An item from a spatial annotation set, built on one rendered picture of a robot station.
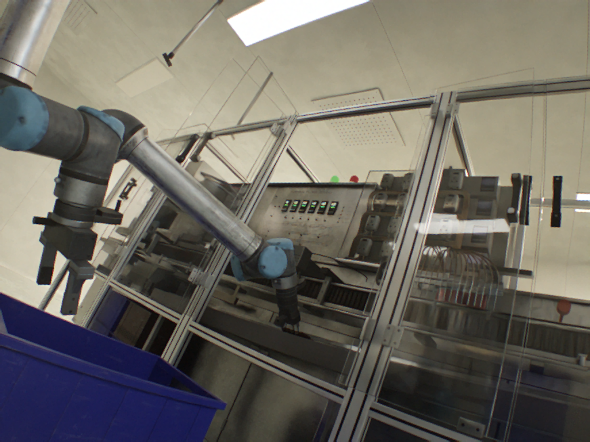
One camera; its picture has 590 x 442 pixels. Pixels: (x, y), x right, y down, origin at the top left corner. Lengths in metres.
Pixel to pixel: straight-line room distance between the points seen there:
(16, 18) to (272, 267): 0.77
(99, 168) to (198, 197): 0.33
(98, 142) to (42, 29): 0.22
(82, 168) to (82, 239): 0.12
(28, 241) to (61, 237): 5.14
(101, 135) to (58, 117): 0.09
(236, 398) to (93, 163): 1.28
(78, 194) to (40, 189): 5.14
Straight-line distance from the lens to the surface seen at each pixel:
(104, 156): 0.66
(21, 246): 5.82
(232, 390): 1.70
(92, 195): 0.67
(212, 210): 0.91
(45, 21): 0.73
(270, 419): 1.55
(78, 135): 0.62
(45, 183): 5.81
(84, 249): 0.67
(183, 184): 0.91
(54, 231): 0.72
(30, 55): 0.72
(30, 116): 0.57
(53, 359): 0.79
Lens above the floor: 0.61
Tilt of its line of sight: 23 degrees up
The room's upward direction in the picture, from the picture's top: 24 degrees clockwise
